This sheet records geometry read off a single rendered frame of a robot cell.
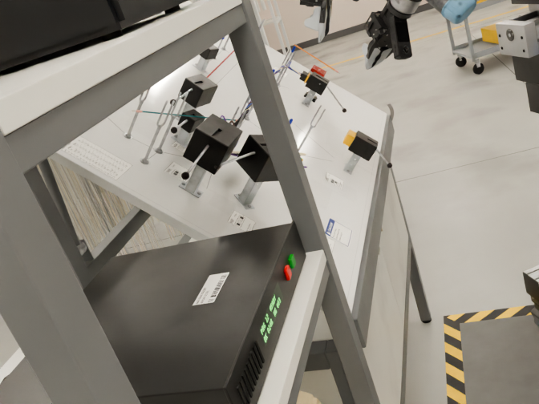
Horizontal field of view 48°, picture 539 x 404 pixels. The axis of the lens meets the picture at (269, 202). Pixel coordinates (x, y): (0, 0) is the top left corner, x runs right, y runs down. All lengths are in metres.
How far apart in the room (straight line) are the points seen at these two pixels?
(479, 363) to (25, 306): 2.03
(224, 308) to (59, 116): 0.39
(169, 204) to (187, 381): 0.52
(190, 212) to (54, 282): 0.75
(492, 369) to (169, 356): 1.69
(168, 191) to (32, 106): 0.76
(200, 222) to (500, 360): 1.45
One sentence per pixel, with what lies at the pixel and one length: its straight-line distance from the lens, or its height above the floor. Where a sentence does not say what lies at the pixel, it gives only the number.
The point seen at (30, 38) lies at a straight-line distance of 0.65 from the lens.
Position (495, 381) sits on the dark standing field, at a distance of 2.22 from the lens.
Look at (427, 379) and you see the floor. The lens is 2.28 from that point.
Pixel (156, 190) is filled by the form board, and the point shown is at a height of 1.17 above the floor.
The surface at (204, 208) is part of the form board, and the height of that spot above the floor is 1.10.
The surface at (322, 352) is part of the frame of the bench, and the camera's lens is 1.17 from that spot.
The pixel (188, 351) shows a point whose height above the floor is 1.12.
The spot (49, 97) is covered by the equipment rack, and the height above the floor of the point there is 1.45.
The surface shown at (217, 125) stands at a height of 1.24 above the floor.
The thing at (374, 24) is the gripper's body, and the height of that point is 1.23.
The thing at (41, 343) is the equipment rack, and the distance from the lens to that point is 0.39.
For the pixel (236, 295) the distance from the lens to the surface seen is 0.76.
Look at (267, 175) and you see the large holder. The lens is 1.14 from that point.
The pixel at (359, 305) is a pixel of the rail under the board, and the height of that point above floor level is 0.86.
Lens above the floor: 1.48
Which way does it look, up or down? 21 degrees down
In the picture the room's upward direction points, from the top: 19 degrees counter-clockwise
